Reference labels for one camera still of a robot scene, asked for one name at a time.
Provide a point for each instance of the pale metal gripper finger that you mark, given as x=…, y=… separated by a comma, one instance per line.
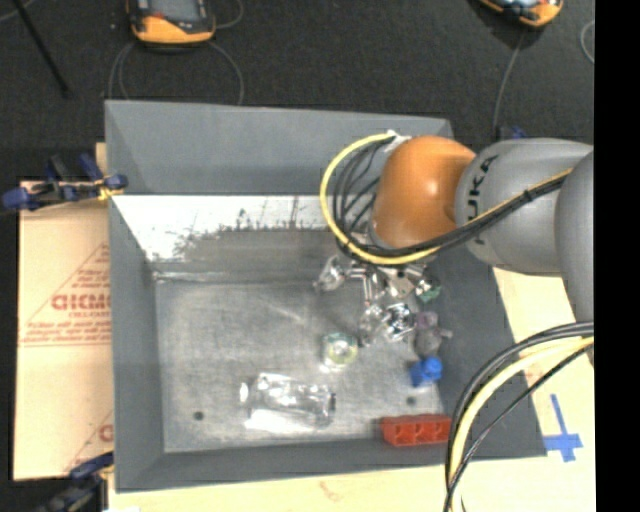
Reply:
x=371, y=325
x=331, y=274

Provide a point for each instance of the brown cardboard board red print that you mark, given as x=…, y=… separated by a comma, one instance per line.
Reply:
x=65, y=310

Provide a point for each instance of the grey and purple toy animal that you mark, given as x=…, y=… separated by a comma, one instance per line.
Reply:
x=428, y=337

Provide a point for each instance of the grey metal bin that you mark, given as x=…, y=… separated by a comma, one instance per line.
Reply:
x=240, y=320

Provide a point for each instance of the shiny clear glass thing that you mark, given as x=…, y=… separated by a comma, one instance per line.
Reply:
x=399, y=321

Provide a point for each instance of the clear round yellow-green glass thing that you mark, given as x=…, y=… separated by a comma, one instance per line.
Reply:
x=339, y=350

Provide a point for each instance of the clear plastic bottle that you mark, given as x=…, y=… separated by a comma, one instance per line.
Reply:
x=290, y=400

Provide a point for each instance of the red-brown flat block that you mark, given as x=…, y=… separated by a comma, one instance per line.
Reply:
x=415, y=431

